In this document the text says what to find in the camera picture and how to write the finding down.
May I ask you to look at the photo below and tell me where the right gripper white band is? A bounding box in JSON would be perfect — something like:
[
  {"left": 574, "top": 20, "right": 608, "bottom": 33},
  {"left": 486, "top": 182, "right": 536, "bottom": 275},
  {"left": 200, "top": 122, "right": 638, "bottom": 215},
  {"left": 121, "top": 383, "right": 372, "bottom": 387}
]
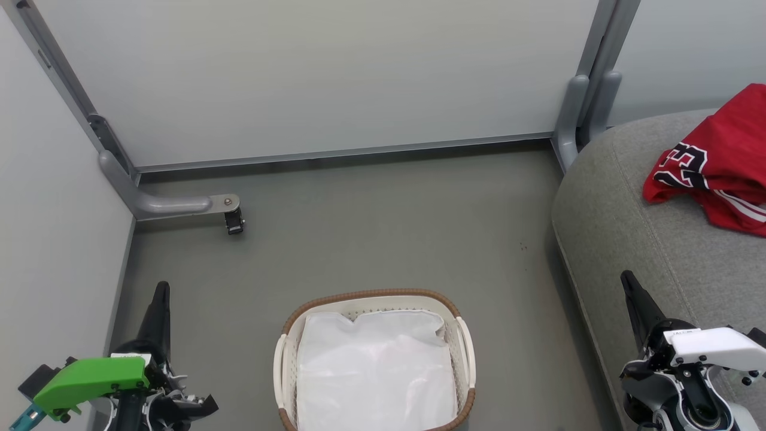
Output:
[{"left": 620, "top": 270, "right": 766, "bottom": 377}]

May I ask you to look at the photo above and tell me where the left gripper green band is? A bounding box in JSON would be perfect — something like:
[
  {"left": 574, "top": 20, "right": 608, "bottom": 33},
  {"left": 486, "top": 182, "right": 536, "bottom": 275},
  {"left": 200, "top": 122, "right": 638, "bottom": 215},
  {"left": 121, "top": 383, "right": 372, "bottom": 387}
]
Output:
[{"left": 18, "top": 281, "right": 220, "bottom": 431}]

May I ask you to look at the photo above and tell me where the red and white jersey shirt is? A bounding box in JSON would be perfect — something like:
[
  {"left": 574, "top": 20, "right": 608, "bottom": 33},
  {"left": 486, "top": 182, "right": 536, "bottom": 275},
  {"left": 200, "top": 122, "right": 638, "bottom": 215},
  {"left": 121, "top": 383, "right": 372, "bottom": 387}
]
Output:
[{"left": 643, "top": 83, "right": 766, "bottom": 238}]

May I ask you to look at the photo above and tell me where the white laundry basket brown rim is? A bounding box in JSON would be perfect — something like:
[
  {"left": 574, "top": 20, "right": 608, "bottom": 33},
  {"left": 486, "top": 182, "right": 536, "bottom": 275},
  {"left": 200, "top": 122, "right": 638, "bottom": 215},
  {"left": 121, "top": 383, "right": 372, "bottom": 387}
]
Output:
[{"left": 273, "top": 289, "right": 478, "bottom": 431}]

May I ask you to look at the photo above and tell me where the grey fabric sofa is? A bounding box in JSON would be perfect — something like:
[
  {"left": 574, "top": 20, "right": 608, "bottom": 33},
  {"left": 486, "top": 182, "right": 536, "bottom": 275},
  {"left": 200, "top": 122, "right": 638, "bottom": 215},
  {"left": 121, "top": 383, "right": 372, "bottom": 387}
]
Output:
[{"left": 551, "top": 108, "right": 766, "bottom": 431}]

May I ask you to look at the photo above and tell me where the white garment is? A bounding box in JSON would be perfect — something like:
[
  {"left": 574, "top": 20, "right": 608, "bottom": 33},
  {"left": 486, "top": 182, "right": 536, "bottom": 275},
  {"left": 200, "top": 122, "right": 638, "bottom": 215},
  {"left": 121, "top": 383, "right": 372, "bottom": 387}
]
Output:
[{"left": 296, "top": 309, "right": 459, "bottom": 431}]

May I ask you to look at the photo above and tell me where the grey partition post with caster foot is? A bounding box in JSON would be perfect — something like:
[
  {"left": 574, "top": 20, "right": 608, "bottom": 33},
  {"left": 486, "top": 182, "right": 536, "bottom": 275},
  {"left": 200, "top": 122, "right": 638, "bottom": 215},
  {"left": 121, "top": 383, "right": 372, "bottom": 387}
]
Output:
[{"left": 0, "top": 0, "right": 241, "bottom": 221}]

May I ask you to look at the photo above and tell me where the grey partition post with feet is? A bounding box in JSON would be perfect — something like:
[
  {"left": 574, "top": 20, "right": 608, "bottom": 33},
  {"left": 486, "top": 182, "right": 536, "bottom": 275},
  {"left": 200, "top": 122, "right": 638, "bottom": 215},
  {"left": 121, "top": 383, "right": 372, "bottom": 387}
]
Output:
[{"left": 552, "top": 0, "right": 642, "bottom": 175}]

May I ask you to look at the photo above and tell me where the grey partition bottom rail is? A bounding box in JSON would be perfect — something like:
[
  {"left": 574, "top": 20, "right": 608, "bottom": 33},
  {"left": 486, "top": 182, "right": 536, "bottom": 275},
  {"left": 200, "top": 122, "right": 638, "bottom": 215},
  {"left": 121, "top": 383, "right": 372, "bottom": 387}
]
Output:
[{"left": 133, "top": 132, "right": 556, "bottom": 172}]

